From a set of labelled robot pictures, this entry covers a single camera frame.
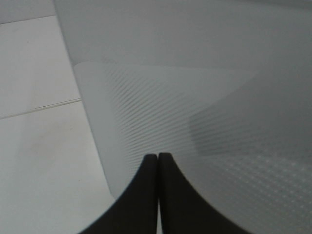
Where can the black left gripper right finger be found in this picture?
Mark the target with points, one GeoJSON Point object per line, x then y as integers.
{"type": "Point", "coordinates": [182, 209]}

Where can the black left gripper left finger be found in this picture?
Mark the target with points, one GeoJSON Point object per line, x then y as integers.
{"type": "Point", "coordinates": [135, 211]}

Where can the white microwave door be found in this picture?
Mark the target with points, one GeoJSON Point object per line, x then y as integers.
{"type": "Point", "coordinates": [225, 86]}

